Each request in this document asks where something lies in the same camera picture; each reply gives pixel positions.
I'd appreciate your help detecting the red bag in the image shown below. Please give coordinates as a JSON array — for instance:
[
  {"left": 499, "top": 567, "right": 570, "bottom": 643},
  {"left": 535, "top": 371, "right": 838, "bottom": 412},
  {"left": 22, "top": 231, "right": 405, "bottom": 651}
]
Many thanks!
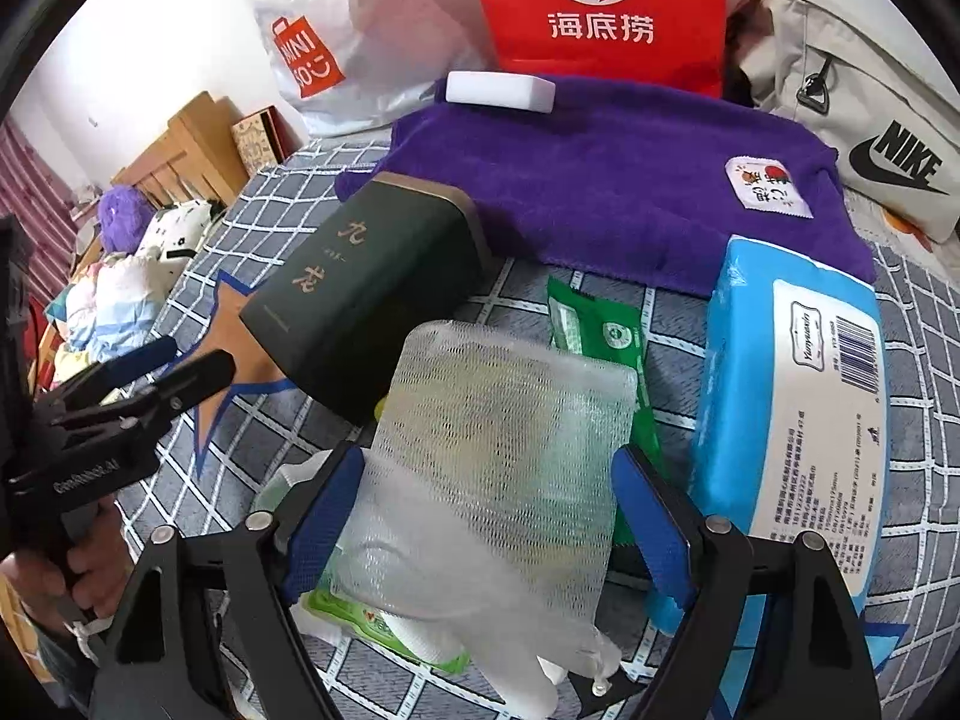
[{"left": 459, "top": 0, "right": 727, "bottom": 98}]

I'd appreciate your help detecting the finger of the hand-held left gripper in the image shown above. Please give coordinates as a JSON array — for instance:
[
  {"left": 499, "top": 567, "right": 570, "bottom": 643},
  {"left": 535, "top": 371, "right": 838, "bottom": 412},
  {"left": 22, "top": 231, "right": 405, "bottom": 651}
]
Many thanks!
[
  {"left": 51, "top": 334, "right": 179, "bottom": 410},
  {"left": 112, "top": 349, "right": 238, "bottom": 437}
]

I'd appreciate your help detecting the wooden headboard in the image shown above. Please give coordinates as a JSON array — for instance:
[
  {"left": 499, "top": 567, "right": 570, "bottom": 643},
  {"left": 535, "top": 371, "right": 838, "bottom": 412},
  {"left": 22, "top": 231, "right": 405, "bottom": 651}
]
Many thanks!
[{"left": 109, "top": 90, "right": 252, "bottom": 212}]

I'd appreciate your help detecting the white lace cloth orange print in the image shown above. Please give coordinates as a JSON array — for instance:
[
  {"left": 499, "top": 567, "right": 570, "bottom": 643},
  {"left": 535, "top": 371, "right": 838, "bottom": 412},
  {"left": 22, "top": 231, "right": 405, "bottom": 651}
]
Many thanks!
[{"left": 840, "top": 187, "right": 960, "bottom": 293}]

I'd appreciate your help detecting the purple towel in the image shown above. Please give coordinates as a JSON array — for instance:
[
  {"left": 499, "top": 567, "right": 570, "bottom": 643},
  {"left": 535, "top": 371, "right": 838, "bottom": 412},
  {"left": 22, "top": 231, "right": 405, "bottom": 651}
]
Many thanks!
[{"left": 334, "top": 76, "right": 877, "bottom": 299}]

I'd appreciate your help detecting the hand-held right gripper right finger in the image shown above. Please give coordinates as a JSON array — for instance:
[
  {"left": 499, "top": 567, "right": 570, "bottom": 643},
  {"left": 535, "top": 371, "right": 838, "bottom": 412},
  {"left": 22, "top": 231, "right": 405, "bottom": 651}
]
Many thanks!
[{"left": 609, "top": 442, "right": 883, "bottom": 720}]

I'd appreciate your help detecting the grey checked bed sheet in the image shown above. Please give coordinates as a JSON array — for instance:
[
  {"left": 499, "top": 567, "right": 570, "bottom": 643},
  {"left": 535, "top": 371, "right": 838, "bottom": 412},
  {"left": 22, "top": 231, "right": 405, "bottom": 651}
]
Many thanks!
[{"left": 75, "top": 136, "right": 960, "bottom": 720}]

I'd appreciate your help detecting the person's left hand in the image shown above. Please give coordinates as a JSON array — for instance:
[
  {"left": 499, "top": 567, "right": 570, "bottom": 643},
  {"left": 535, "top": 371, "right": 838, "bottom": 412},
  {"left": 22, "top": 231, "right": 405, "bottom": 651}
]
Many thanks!
[{"left": 0, "top": 499, "right": 145, "bottom": 640}]

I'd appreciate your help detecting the white rectangular block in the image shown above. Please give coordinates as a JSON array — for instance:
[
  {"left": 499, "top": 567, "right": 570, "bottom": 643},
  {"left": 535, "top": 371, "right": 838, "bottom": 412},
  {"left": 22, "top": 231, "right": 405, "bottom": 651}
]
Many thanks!
[{"left": 445, "top": 70, "right": 557, "bottom": 113}]

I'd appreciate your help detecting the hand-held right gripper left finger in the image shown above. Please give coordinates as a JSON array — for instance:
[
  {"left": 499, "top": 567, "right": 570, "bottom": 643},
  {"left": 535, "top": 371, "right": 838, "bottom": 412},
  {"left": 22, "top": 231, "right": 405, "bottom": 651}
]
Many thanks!
[{"left": 90, "top": 444, "right": 370, "bottom": 720}]

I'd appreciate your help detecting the white plush toy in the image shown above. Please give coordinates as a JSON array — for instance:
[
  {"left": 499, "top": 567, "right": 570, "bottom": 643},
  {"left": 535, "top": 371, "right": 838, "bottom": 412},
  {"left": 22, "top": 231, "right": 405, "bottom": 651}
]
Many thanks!
[{"left": 135, "top": 199, "right": 218, "bottom": 265}]

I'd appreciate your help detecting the white foam mesh sleeve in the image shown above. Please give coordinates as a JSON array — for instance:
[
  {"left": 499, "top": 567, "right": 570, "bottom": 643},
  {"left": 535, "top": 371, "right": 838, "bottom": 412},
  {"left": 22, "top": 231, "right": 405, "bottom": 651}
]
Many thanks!
[{"left": 330, "top": 319, "right": 638, "bottom": 665}]

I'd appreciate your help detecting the dark green box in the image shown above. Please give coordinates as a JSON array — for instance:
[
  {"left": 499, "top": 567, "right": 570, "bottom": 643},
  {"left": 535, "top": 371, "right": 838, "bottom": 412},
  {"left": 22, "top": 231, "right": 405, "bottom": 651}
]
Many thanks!
[{"left": 238, "top": 171, "right": 494, "bottom": 427}]

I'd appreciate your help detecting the striped curtain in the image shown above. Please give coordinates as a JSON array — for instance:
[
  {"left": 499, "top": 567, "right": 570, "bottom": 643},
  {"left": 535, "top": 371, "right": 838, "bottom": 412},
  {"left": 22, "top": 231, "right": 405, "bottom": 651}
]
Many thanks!
[{"left": 0, "top": 116, "right": 85, "bottom": 286}]

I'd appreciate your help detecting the blue tissue pack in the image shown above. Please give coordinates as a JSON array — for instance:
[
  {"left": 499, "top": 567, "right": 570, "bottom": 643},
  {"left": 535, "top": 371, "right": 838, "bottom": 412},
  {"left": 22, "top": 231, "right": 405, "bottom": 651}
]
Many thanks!
[{"left": 649, "top": 234, "right": 892, "bottom": 720}]

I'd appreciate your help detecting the green sachet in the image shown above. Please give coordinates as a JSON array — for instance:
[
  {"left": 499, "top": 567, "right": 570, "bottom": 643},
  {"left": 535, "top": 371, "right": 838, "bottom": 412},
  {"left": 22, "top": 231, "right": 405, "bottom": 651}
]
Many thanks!
[{"left": 546, "top": 275, "right": 668, "bottom": 548}]

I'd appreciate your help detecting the pile of clothes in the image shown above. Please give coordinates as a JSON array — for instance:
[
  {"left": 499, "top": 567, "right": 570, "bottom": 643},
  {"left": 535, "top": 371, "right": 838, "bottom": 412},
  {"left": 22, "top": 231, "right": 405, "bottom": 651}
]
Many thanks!
[{"left": 41, "top": 247, "right": 188, "bottom": 391}]

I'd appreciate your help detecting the beige bag with black logo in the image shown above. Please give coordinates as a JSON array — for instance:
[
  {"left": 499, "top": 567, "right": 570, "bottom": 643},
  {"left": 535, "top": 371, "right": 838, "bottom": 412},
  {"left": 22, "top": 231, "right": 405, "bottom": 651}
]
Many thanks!
[{"left": 724, "top": 0, "right": 960, "bottom": 245}]

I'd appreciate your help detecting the light green tissue pack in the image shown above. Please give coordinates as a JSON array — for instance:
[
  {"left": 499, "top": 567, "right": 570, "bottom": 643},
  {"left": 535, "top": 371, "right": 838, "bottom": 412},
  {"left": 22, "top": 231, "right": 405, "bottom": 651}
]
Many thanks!
[{"left": 304, "top": 574, "right": 472, "bottom": 677}]

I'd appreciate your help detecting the white plastic bag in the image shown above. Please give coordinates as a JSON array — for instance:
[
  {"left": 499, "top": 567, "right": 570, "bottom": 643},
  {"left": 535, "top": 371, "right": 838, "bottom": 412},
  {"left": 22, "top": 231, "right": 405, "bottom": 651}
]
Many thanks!
[{"left": 232, "top": 0, "right": 500, "bottom": 140}]

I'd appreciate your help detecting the small patterned box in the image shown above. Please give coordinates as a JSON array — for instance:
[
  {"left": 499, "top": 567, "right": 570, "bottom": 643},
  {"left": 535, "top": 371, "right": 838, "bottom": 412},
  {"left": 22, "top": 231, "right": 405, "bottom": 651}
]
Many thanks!
[{"left": 229, "top": 111, "right": 290, "bottom": 170}]

